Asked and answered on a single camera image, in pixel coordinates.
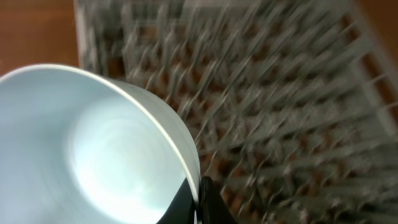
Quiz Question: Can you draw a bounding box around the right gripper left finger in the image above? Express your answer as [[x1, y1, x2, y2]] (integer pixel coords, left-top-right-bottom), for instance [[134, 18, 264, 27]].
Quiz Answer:
[[157, 179, 195, 224]]

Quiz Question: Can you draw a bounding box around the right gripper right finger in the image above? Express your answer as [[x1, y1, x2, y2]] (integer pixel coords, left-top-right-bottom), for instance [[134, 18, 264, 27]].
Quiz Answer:
[[198, 176, 238, 224]]

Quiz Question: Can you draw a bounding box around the light blue bowl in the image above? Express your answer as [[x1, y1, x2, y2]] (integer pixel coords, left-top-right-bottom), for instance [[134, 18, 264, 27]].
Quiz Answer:
[[1, 64, 200, 224]]

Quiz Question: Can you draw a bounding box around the grey dishwasher rack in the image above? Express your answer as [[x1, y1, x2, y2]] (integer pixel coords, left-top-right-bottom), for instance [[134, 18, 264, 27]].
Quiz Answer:
[[75, 0, 397, 223]]

